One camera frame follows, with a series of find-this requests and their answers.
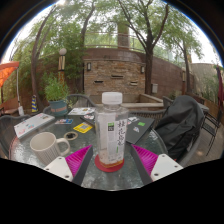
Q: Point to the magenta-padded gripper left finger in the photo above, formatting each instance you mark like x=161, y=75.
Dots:
x=77, y=160

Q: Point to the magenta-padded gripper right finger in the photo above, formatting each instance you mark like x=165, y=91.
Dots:
x=148, y=160

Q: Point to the clear white-capped drink bottle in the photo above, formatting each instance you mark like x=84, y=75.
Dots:
x=111, y=133

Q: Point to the black laptop with stickers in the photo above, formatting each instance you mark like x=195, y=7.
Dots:
x=140, y=131

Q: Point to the yellow card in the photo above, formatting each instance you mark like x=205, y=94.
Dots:
x=82, y=127

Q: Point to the flat round red coaster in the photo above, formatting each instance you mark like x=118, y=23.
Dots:
x=110, y=169

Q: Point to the white ribbed mug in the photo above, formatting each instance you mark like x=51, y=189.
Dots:
x=45, y=146

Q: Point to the blue card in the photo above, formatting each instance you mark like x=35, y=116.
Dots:
x=64, y=121

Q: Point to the black jacket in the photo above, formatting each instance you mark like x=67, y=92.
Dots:
x=180, y=126

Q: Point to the white printed booklet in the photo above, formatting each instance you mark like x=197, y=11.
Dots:
x=81, y=111

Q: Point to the silver laptop with stickers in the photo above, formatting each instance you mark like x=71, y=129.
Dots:
x=33, y=125

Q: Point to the green plant in teal pot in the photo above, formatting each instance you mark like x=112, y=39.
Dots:
x=56, y=91

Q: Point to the black metal chair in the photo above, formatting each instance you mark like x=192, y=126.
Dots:
x=211, y=125

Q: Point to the tall green tree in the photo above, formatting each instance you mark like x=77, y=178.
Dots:
x=186, y=66
x=149, y=73
x=35, y=66

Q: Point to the folded maroon umbrella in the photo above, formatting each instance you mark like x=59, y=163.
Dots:
x=220, y=86

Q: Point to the orange canopy with white pole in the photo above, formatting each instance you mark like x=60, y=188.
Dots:
x=6, y=71

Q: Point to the blue yellow striped post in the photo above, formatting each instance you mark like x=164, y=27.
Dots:
x=34, y=104

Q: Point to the grey wall box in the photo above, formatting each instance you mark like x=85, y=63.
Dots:
x=155, y=88

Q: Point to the wall lantern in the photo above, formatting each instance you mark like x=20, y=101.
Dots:
x=142, y=69
x=89, y=66

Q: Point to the globe lamp post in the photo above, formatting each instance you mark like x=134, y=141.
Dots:
x=62, y=65

